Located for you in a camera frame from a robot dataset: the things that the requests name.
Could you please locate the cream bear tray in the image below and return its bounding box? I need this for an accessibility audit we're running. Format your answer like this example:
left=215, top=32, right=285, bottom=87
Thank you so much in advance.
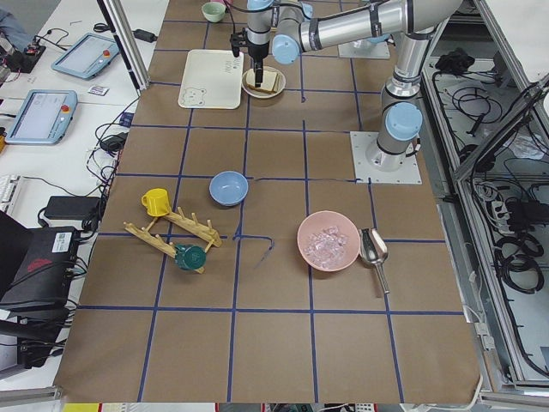
left=178, top=49, right=244, bottom=110

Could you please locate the cream round plate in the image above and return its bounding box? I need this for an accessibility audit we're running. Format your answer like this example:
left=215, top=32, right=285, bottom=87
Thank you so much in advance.
left=242, top=66, right=286, bottom=99

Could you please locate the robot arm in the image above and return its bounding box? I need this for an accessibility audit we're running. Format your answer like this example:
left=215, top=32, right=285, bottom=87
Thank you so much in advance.
left=230, top=1, right=461, bottom=98
left=372, top=27, right=435, bottom=172

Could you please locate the dark green mug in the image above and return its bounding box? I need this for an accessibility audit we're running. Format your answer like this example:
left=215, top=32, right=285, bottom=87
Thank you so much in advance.
left=174, top=244, right=207, bottom=271

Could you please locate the teach pendant tablet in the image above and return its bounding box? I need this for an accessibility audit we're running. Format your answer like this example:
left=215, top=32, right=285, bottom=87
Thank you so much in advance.
left=51, top=33, right=119, bottom=80
left=5, top=89, right=78, bottom=145

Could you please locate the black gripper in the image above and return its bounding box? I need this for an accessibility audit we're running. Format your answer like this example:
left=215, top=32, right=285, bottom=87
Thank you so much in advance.
left=230, top=27, right=270, bottom=87

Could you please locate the light green bowl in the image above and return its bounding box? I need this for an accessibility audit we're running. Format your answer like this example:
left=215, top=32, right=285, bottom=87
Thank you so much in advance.
left=202, top=2, right=226, bottom=23

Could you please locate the white keyboard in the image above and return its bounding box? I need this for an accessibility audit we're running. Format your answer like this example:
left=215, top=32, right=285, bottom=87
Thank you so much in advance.
left=0, top=174, right=22, bottom=209

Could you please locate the bread slice under egg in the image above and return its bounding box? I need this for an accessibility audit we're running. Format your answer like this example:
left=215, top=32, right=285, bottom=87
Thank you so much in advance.
left=250, top=73, right=280, bottom=94

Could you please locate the near teach pendant tablet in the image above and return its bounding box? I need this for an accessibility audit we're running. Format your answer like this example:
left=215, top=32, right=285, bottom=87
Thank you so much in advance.
left=5, top=89, right=78, bottom=145

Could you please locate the bread slice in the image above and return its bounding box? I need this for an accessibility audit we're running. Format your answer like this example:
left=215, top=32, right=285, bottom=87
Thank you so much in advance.
left=245, top=69, right=278, bottom=92
left=250, top=73, right=280, bottom=94

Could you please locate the black power adapter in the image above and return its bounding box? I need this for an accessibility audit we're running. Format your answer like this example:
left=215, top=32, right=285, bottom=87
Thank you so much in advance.
left=44, top=196, right=100, bottom=221

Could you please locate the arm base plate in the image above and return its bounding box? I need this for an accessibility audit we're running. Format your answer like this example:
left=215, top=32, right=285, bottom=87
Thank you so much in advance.
left=338, top=39, right=390, bottom=60
left=350, top=131, right=422, bottom=185

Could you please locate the yellow mug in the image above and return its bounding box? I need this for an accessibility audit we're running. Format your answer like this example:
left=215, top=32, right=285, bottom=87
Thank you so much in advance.
left=141, top=188, right=172, bottom=217

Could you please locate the black computer box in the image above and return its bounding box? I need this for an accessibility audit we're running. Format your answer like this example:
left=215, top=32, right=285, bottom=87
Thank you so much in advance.
left=1, top=212, right=81, bottom=318

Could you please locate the wooden cup rack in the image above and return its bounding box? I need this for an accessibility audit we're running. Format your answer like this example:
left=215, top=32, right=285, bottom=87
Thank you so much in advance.
left=123, top=205, right=223, bottom=275

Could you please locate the blue bowl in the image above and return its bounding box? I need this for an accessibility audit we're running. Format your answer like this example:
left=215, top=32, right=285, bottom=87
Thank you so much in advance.
left=209, top=171, right=249, bottom=207

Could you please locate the metal scoop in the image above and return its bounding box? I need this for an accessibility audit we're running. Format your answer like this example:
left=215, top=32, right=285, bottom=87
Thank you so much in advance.
left=359, top=227, right=390, bottom=294

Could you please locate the far teach pendant tablet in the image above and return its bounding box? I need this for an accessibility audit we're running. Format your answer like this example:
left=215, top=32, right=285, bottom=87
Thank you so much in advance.
left=51, top=33, right=119, bottom=80

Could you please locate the pink bowl with ice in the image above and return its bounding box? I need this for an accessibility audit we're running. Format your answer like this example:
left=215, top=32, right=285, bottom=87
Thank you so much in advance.
left=297, top=210, right=360, bottom=272

